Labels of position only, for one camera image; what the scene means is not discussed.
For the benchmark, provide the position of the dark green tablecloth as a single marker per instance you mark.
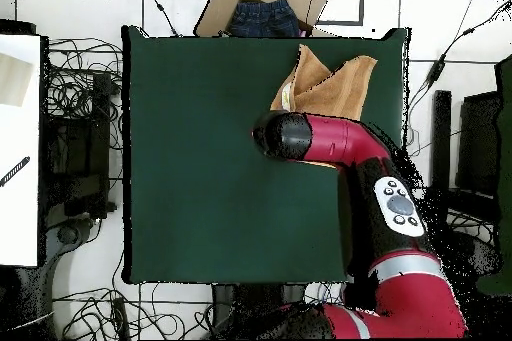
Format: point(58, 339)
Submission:
point(192, 157)

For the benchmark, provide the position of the white side table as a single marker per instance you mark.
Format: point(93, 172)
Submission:
point(20, 217)

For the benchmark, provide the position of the black floor frame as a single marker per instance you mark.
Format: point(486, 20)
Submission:
point(362, 1)

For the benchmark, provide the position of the black equipment stand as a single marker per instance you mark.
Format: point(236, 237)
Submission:
point(76, 157)

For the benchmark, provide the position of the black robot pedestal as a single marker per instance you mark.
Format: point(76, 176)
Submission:
point(224, 305)

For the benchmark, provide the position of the orange terry towel white tag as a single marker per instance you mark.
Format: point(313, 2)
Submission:
point(336, 97)

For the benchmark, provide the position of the brown cardboard box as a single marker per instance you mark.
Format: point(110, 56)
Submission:
point(218, 13)

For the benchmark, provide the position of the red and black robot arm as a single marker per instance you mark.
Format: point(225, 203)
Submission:
point(340, 141)

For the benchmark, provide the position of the beige paper sheet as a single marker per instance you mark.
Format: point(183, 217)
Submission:
point(14, 81)

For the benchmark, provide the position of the dark blue jeans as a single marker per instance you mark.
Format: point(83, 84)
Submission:
point(264, 19)

